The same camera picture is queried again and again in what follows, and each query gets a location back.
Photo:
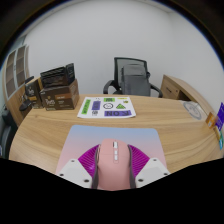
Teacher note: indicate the white sticker sheet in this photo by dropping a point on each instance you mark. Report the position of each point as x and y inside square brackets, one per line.
[106, 107]

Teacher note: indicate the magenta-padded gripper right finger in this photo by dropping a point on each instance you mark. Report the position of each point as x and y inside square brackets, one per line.
[150, 170]

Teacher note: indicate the small orange box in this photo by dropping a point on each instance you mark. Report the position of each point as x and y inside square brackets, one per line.
[211, 120]

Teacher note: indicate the black box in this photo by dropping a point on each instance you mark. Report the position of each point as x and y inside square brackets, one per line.
[56, 76]

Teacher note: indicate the round clear disc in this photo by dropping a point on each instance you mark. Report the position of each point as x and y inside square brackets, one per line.
[194, 110]

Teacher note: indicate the wooden side cabinet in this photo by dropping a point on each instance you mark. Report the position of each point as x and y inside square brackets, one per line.
[176, 88]

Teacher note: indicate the wooden shelf unit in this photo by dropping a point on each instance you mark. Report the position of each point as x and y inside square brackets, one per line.
[13, 76]

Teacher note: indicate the pink computer mouse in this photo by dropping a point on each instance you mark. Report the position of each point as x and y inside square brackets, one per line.
[114, 166]

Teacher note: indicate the black mesh office chair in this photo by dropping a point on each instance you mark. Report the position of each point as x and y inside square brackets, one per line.
[117, 75]

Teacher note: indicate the wide brown cardboard box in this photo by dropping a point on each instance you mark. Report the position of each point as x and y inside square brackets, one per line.
[60, 98]

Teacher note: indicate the black leather armchair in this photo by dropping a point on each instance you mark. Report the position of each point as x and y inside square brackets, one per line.
[6, 133]

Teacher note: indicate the grey backpack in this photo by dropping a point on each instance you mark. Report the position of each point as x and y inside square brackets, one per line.
[135, 81]

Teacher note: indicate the teal small pack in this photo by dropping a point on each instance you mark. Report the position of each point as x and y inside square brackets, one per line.
[221, 141]

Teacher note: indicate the pink and blue mouse pad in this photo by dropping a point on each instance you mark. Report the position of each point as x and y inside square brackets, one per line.
[113, 133]

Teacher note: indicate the tall brown cardboard box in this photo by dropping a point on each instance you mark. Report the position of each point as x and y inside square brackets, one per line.
[32, 95]

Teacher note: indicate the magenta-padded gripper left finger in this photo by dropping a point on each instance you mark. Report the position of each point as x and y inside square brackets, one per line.
[78, 170]

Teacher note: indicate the purple standing sign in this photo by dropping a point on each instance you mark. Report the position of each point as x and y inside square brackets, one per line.
[220, 116]

